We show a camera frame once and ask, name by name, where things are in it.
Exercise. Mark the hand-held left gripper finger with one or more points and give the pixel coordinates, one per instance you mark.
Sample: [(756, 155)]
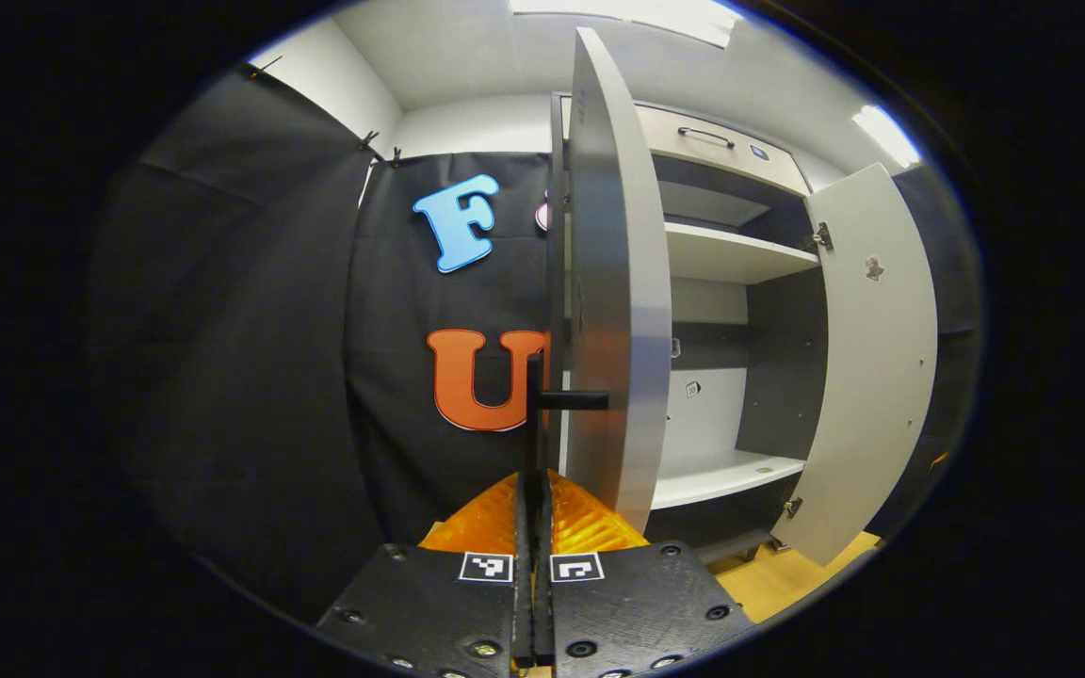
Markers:
[(544, 584), (524, 584)]

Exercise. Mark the grey double-door shoe cabinet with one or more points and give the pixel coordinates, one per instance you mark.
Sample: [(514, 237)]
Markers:
[(712, 414)]

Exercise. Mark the grey shoe cabinet door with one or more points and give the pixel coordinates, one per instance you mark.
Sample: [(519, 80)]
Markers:
[(872, 377), (618, 282)]

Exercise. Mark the black backdrop cloth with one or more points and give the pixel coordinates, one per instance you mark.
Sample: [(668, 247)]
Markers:
[(251, 377)]

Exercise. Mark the narrow ceiling light panel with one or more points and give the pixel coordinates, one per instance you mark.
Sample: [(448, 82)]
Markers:
[(884, 135)]

